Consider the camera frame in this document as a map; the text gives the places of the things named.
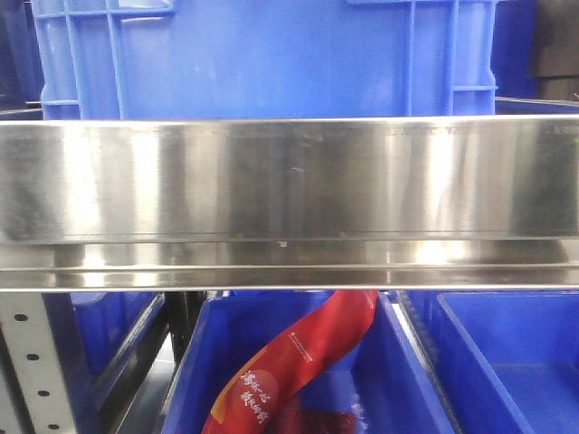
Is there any blue bin lower left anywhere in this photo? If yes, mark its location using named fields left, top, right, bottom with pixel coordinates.
left=71, top=291, right=166, bottom=408

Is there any stainless steel shelf rail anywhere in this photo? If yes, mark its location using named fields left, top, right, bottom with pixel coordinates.
left=1, top=115, right=578, bottom=291

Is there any blue bin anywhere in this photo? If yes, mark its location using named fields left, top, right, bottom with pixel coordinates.
left=404, top=290, right=578, bottom=433
left=161, top=291, right=453, bottom=433
left=71, top=291, right=166, bottom=408

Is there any red snack bag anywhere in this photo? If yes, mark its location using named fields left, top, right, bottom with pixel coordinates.
left=203, top=289, right=378, bottom=433

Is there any blue bin lower middle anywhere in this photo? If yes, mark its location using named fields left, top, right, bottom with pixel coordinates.
left=161, top=291, right=453, bottom=433

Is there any perforated grey shelf upright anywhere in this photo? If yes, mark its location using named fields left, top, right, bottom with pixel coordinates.
left=1, top=292, right=77, bottom=433

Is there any large blue crate upper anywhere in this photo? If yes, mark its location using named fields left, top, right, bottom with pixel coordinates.
left=32, top=1, right=497, bottom=119

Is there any blue bin lower right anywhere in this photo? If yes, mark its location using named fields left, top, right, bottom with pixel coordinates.
left=404, top=290, right=578, bottom=433

